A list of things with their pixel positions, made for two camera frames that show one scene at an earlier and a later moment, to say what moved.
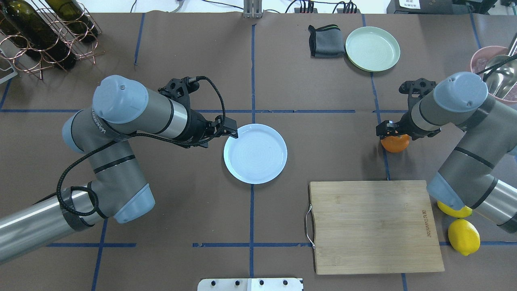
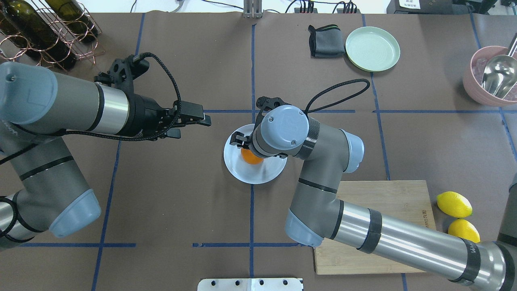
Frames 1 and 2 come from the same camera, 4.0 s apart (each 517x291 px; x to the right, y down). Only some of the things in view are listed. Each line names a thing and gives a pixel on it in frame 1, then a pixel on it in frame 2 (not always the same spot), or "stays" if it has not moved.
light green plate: x=372 y=49 stays
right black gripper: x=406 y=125 to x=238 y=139
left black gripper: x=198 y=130 to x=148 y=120
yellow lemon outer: x=463 y=237 stays
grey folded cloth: x=326 y=42 stays
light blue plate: x=258 y=156 stays
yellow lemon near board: x=465 y=211 stays
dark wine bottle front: x=27 y=28 stays
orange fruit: x=396 y=144 to x=249 y=157
